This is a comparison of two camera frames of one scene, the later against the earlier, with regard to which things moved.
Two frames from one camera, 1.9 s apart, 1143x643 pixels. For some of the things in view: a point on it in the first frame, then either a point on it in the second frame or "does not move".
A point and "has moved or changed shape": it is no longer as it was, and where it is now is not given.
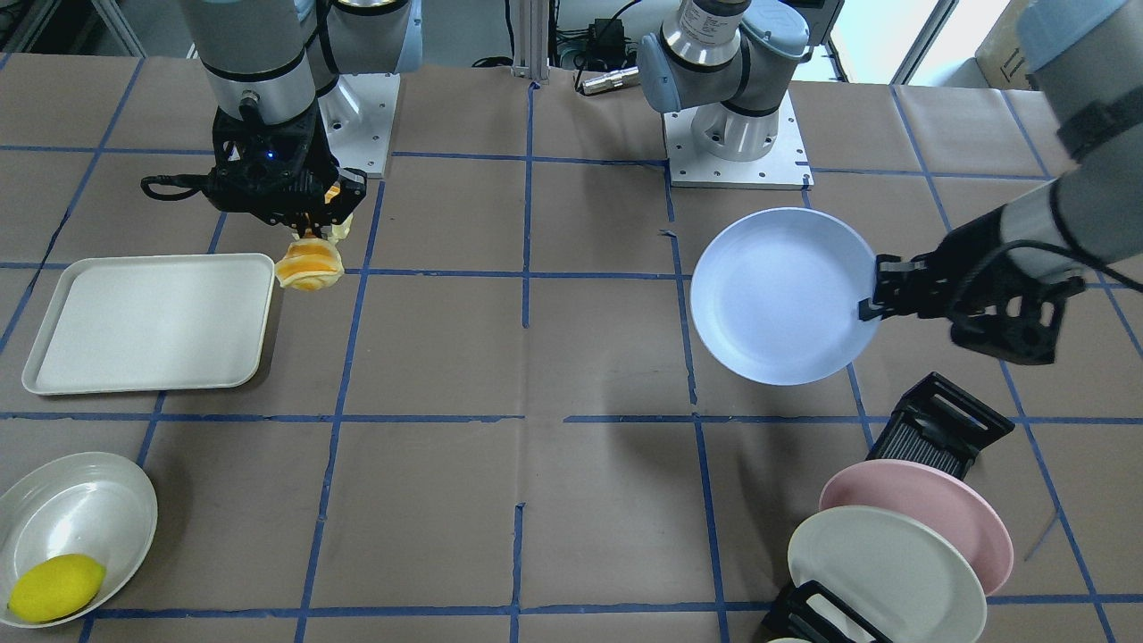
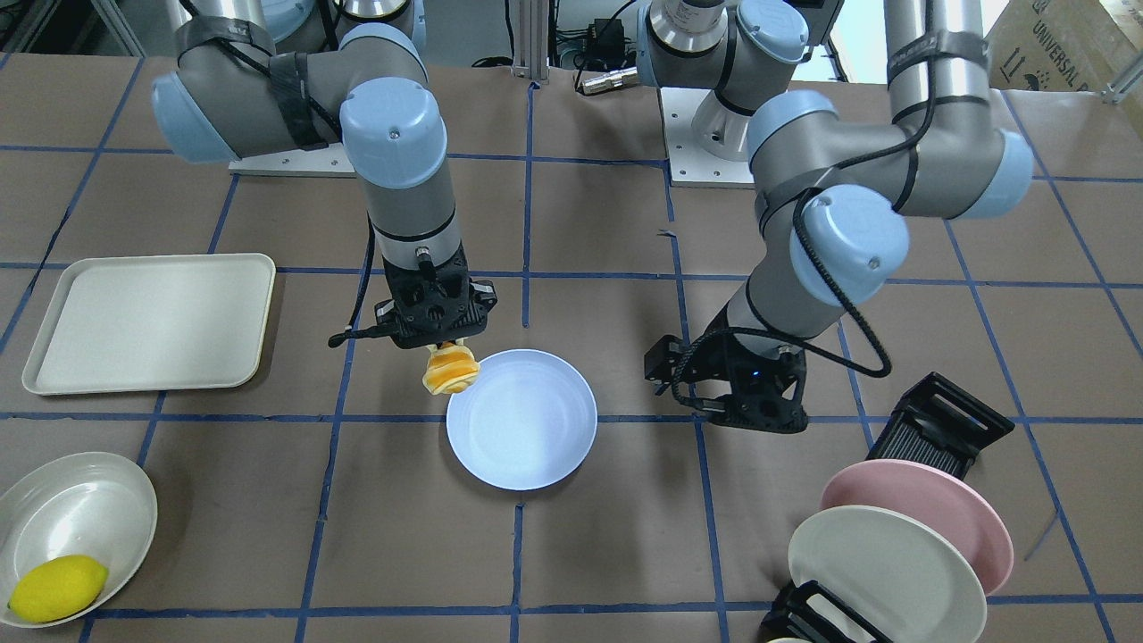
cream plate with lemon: (93, 505) does not move
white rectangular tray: (155, 322) does not move
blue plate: (776, 294) has moved or changed shape
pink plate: (934, 491) does not move
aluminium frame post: (531, 39) does not move
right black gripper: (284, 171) to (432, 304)
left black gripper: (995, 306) to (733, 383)
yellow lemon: (55, 588) does not move
